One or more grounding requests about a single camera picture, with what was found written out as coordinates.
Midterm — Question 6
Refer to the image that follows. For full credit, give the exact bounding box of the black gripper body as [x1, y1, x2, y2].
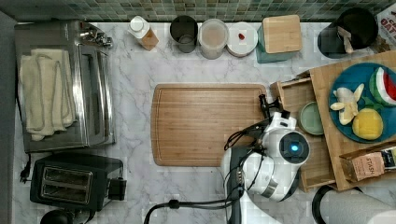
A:
[259, 94, 282, 119]

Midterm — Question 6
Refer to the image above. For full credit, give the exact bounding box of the bamboo drawer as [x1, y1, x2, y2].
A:
[270, 77, 335, 192]

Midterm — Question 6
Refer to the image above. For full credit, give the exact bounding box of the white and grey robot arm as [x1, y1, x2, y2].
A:
[221, 94, 310, 224]

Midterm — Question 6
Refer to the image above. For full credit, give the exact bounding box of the bamboo drawer cabinet top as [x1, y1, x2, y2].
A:
[309, 50, 396, 190]

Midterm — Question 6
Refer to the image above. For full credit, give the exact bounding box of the small green bowl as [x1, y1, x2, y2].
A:
[299, 102, 324, 135]

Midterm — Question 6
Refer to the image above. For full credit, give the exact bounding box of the teal canister with bamboo lid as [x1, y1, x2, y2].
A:
[256, 15, 303, 63]

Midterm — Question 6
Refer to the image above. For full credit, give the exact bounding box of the toy peeled banana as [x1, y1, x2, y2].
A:
[330, 84, 364, 125]

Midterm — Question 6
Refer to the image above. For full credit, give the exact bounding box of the blue plate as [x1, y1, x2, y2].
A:
[328, 63, 396, 143]

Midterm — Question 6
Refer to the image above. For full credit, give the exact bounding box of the bamboo cutting board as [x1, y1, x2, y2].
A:
[150, 83, 266, 166]

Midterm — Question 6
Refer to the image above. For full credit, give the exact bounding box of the toy yellow lemon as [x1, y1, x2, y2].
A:
[352, 108, 384, 140]

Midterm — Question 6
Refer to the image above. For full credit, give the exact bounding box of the clear glass jar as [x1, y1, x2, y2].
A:
[198, 19, 229, 60]

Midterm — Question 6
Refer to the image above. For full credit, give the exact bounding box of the Stash tea box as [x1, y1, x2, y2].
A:
[340, 147, 396, 182]

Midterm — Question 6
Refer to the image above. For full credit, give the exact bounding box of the toy watermelon slice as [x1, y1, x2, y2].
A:
[369, 66, 396, 106]

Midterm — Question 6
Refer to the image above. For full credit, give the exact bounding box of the dark empty cup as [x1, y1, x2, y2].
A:
[170, 16, 198, 53]

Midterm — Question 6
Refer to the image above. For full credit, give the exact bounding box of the oats box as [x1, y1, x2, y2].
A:
[371, 4, 396, 53]

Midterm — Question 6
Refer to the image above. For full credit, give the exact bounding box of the white-capped spice bottle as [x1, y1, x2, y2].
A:
[128, 16, 159, 51]

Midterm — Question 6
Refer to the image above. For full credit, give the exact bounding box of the black two-slot toaster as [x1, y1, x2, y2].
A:
[30, 153, 127, 212]

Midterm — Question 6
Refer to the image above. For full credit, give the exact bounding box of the stainless steel toaster oven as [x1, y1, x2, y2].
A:
[15, 21, 116, 153]

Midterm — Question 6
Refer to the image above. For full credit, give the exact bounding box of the cream folded towel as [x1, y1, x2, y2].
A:
[19, 49, 76, 141]

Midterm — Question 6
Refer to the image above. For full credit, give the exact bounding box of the black round object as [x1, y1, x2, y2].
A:
[40, 210, 74, 224]

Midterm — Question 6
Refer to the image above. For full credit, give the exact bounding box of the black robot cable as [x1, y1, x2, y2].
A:
[143, 118, 272, 224]

